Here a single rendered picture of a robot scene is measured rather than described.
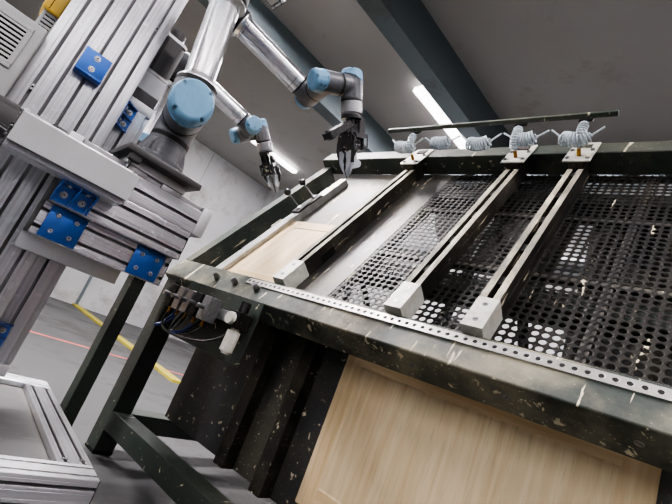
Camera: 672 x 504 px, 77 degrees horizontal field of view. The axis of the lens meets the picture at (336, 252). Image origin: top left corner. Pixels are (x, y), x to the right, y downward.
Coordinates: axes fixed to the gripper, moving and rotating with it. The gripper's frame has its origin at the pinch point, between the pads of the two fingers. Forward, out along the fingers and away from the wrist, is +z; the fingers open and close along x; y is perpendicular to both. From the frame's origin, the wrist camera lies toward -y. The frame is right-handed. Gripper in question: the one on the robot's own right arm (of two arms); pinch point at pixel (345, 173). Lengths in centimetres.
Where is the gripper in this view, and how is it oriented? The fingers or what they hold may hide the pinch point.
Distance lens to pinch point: 150.0
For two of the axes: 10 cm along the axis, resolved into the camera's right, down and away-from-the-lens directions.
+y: 7.5, -0.3, 6.6
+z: -0.2, 10.0, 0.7
